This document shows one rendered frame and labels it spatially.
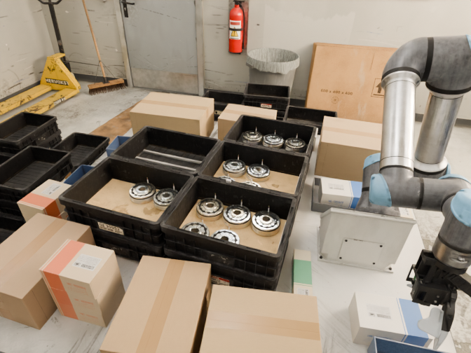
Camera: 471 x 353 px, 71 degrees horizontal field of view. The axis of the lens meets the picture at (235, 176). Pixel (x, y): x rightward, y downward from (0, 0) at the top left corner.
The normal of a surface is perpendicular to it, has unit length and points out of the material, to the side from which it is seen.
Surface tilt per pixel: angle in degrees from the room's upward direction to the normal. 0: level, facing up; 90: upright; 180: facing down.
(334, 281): 0
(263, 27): 90
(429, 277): 82
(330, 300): 0
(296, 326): 0
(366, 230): 90
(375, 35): 90
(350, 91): 76
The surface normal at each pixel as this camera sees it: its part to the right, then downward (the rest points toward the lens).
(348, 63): -0.21, 0.44
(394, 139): -0.51, -0.40
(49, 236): 0.03, -0.81
